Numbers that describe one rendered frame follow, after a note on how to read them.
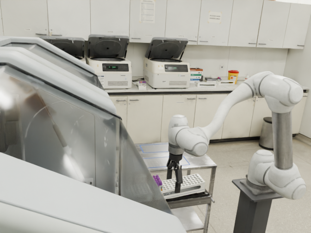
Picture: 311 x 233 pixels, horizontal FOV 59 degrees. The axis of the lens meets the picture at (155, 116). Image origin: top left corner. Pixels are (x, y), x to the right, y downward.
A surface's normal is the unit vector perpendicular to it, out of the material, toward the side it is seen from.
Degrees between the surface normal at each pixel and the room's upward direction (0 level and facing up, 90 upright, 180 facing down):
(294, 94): 84
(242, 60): 90
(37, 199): 29
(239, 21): 90
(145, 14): 90
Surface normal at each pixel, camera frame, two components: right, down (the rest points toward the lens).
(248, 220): -0.47, 0.25
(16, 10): 0.29, 0.31
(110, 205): 0.51, -0.85
